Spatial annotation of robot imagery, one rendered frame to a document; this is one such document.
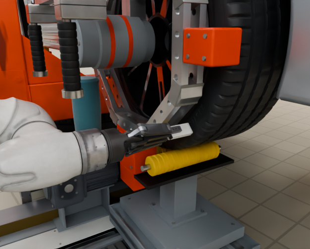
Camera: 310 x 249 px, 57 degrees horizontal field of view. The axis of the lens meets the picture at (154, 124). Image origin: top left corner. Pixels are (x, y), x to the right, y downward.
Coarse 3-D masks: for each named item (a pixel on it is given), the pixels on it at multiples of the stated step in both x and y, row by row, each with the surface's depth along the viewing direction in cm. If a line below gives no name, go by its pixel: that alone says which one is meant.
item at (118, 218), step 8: (112, 208) 121; (120, 208) 125; (112, 216) 121; (120, 216) 119; (128, 216) 119; (120, 224) 115; (128, 224) 114; (120, 232) 116; (128, 232) 108; (136, 232) 110; (128, 240) 110; (136, 240) 103; (144, 240) 106; (240, 240) 106; (248, 240) 105; (136, 248) 104; (144, 248) 99; (152, 248) 102; (224, 248) 101; (232, 248) 99; (240, 248) 97; (248, 248) 102; (256, 248) 100
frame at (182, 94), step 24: (192, 0) 57; (192, 24) 62; (96, 72) 103; (192, 72) 64; (120, 96) 100; (168, 96) 66; (192, 96) 64; (120, 120) 93; (144, 120) 88; (168, 120) 71
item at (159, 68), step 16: (160, 0) 104; (160, 16) 82; (208, 16) 64; (160, 32) 91; (160, 48) 92; (144, 64) 98; (160, 64) 86; (128, 80) 105; (144, 80) 109; (160, 80) 88; (144, 96) 98; (160, 96) 89; (144, 112) 96
